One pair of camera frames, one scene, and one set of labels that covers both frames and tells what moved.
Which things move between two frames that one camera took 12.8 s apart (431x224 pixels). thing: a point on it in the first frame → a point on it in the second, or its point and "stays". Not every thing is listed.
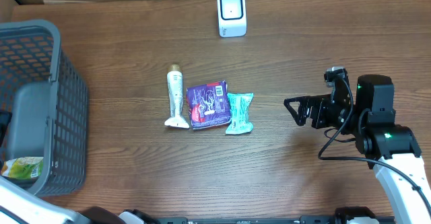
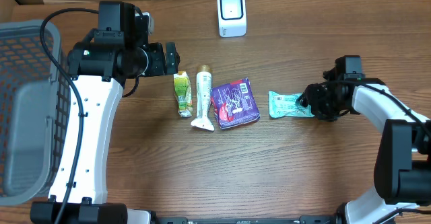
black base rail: x=304 y=219 stays
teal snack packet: x=240 y=105 → x=281 y=105
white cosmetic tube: x=174 y=79 → x=204 y=89
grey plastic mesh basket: x=48 y=103 stays
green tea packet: x=23 y=168 → x=183 y=91
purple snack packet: x=209 y=105 → x=234 y=103
